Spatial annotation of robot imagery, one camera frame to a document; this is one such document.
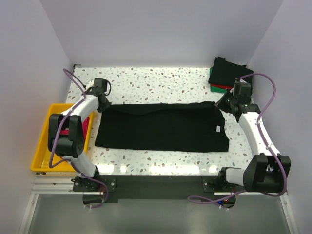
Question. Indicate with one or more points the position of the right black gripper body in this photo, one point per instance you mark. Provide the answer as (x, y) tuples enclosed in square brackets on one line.
[(224, 103)]

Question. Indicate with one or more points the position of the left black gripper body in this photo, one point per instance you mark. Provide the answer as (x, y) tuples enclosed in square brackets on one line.
[(104, 107)]

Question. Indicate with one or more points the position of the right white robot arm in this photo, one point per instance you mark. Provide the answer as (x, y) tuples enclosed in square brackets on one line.
[(268, 170)]

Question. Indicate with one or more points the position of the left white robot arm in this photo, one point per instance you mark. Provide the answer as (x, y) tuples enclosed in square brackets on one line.
[(70, 148)]

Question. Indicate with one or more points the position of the red pink t shirt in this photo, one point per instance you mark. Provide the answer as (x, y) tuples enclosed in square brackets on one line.
[(85, 125)]

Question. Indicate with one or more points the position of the yellow plastic bin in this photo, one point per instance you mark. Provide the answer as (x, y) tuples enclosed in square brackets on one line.
[(40, 162)]

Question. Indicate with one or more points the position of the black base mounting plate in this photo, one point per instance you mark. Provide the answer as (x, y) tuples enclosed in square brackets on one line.
[(176, 187)]

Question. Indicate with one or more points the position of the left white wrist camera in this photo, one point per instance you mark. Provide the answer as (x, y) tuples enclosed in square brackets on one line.
[(89, 84)]

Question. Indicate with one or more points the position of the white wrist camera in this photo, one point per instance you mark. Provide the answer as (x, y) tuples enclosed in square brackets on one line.
[(89, 84), (233, 90)]

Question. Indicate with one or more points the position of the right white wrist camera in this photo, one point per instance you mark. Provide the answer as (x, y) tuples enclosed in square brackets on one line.
[(233, 90)]

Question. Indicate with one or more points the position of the aluminium frame rail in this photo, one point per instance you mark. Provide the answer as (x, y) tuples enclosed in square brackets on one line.
[(53, 184)]

